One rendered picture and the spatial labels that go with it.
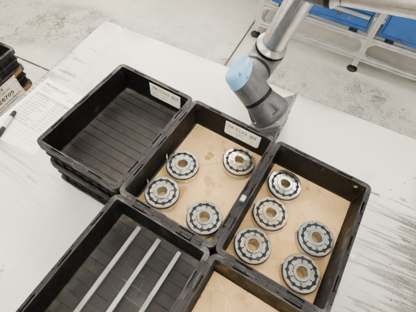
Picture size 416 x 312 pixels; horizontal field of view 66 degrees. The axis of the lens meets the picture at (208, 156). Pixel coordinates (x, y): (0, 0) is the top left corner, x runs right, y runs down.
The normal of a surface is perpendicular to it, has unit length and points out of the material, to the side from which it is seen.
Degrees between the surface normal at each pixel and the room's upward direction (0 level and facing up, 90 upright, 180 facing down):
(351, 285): 0
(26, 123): 0
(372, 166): 0
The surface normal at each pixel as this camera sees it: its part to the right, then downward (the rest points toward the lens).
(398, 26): -0.43, 0.75
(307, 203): 0.07, -0.53
